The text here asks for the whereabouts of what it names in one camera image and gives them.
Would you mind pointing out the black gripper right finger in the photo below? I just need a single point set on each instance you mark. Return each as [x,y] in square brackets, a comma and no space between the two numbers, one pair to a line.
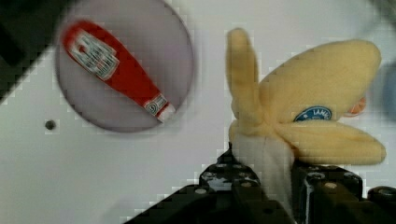
[333,195]

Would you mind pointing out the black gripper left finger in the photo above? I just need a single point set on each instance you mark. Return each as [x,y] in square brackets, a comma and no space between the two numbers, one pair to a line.
[228,192]

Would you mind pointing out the yellow plush peeled banana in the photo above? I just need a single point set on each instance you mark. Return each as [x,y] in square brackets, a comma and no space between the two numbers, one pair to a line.
[293,114]

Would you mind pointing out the orange half toy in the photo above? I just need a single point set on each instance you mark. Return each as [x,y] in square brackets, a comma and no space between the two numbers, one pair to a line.
[357,108]

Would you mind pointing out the red plush ketchup bottle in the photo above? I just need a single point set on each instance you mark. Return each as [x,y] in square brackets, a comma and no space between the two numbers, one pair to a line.
[100,53]

